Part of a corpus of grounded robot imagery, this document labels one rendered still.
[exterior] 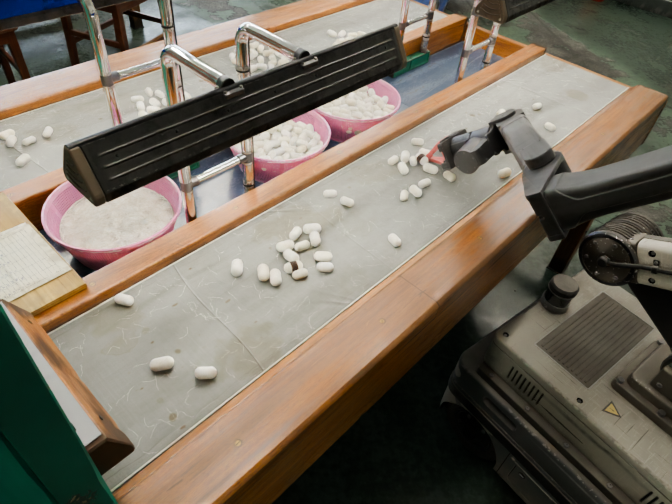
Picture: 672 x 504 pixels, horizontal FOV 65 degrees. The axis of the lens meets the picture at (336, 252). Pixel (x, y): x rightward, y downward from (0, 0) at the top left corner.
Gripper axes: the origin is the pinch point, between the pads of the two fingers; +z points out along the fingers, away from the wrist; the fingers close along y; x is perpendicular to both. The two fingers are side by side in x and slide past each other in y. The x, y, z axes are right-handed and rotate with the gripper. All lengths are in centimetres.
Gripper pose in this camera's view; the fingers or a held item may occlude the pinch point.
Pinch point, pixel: (429, 157)
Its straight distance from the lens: 133.7
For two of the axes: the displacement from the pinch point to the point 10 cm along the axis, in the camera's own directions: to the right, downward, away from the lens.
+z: -5.9, 0.8, 8.0
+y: -6.8, 4.8, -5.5
